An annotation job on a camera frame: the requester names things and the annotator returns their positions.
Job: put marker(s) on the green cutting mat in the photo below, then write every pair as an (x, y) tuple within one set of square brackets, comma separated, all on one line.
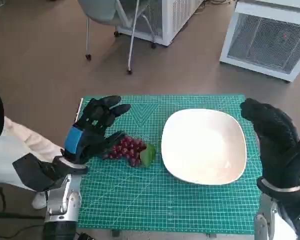
[(140, 195)]

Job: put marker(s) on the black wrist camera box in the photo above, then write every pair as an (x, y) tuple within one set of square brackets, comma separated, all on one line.
[(32, 172), (297, 220)]

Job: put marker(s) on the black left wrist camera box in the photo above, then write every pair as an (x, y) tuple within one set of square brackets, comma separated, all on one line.
[(32, 172)]

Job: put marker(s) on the grey office chair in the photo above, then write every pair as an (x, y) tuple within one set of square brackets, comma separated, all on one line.
[(102, 10)]

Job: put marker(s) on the red toy grape bunch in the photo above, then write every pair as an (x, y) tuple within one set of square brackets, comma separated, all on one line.
[(127, 147)]

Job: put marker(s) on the white square plate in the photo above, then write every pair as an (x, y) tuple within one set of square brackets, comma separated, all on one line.
[(202, 145)]

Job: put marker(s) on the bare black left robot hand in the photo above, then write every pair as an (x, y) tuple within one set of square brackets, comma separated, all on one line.
[(92, 117)]

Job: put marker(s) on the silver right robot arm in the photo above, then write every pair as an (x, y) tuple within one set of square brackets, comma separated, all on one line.
[(267, 215)]

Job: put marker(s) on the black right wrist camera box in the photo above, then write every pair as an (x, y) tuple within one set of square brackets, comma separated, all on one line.
[(297, 220)]

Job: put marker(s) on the white mesh cabinet on casters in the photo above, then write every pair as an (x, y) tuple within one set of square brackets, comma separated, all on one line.
[(175, 17)]

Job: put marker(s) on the black table clamp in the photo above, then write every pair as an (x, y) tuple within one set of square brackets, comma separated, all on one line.
[(116, 233)]

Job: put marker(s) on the white cabinet with grey mesh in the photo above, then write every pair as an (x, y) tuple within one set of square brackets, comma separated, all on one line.
[(265, 42)]

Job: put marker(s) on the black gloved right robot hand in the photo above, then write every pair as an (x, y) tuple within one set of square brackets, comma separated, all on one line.
[(277, 140)]

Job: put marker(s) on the person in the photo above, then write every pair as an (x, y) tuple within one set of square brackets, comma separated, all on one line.
[(12, 150)]

